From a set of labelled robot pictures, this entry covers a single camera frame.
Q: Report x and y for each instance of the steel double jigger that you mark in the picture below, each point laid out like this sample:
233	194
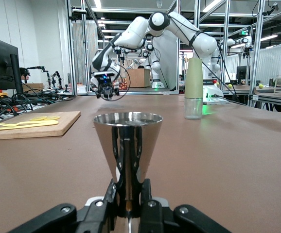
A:
128	150

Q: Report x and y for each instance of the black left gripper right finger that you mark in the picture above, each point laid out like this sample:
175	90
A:
169	221

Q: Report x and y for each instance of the yellow plastic knife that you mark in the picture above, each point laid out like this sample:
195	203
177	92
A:
33	125

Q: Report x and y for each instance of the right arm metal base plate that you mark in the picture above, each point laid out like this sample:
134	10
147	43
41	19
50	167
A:
218	102

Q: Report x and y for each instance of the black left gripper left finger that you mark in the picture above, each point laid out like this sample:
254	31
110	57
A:
82	218

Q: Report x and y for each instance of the clear glass measuring cup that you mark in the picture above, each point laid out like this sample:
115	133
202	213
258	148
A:
107	93

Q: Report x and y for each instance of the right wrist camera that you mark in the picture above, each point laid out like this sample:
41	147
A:
104	74

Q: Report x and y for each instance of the green sleeved glass bottle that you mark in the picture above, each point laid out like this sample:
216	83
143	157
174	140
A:
193	82

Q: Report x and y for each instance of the cardboard box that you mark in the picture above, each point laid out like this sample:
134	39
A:
139	77

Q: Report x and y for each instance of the yellow plastic fork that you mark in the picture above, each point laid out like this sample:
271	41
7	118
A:
21	124

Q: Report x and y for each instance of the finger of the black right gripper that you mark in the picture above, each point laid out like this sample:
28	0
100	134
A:
99	94
116	91

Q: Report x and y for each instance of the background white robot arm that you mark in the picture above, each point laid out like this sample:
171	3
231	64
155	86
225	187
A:
155	65

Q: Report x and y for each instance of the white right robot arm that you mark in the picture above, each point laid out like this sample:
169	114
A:
135	31

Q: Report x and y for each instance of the wooden cutting board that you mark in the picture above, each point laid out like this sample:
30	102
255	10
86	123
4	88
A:
45	131

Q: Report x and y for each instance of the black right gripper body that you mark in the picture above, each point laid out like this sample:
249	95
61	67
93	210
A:
105	81

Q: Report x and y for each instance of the aluminium profile frame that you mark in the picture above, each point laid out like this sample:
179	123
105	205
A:
78	48

